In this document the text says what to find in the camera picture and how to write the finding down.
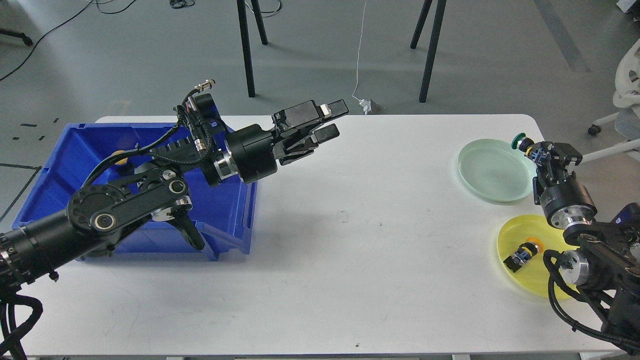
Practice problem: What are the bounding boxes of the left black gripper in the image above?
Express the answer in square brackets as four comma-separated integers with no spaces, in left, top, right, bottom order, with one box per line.
[225,99,349,184]

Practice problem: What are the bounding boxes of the white office chair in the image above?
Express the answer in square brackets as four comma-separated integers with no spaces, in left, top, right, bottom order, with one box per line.
[579,40,640,164]

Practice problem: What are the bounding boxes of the black stand legs right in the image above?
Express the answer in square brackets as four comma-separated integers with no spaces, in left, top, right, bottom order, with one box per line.
[409,0,447,103]

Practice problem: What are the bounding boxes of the blue plastic bin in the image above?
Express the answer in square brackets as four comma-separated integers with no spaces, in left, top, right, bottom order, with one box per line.
[12,122,258,261]

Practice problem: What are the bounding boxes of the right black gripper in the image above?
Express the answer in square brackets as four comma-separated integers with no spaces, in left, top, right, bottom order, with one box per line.
[530,141,597,230]

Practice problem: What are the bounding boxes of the black floor cable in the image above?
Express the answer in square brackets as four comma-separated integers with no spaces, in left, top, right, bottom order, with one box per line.
[0,0,138,82]

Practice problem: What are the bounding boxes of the pale green plate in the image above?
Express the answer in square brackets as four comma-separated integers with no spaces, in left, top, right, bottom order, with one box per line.
[456,138,536,203]

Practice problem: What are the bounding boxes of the white power adapter cable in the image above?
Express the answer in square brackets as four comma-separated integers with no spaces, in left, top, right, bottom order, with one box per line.
[351,0,375,115]

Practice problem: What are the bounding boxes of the yellow push button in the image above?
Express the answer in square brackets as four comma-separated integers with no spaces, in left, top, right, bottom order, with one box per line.
[502,237,544,273]
[112,150,130,167]

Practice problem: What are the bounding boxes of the black stand legs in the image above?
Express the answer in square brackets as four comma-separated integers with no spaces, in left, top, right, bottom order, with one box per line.
[236,0,269,98]
[409,0,447,103]

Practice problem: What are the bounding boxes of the black stand legs left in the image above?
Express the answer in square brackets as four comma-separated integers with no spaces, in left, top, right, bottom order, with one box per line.
[236,0,269,98]

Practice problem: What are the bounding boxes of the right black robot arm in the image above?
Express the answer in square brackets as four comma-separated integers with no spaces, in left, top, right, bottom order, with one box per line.
[518,139,640,356]

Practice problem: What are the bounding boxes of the yellow plate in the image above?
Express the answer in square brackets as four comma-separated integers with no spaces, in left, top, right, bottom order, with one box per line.
[495,214,577,299]

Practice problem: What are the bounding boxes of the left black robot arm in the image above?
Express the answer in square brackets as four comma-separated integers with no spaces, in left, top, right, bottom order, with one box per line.
[1,79,349,360]

